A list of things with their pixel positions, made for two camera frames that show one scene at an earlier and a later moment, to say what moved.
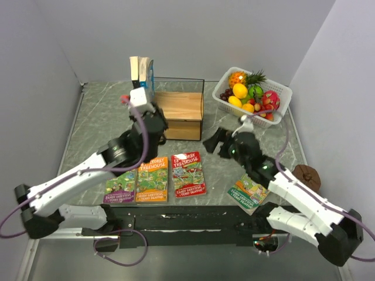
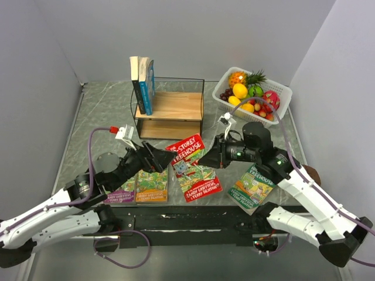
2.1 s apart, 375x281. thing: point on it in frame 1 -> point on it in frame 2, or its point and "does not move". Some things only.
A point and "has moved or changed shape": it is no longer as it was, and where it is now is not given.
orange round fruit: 239,90 does not move
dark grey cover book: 135,72 does not move
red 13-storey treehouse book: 188,178 has moved or changed shape
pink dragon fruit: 273,97 does not move
